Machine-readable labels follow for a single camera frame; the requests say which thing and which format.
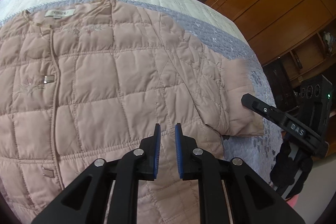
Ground black gloved right hand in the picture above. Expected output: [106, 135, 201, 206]
[270, 139, 313, 200]

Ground wooden wardrobe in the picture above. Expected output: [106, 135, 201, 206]
[206, 0, 335, 86]

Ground beige quilted jacket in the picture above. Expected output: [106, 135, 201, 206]
[1, 0, 263, 223]

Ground grey white quilted bedspread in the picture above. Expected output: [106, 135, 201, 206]
[1, 0, 281, 182]

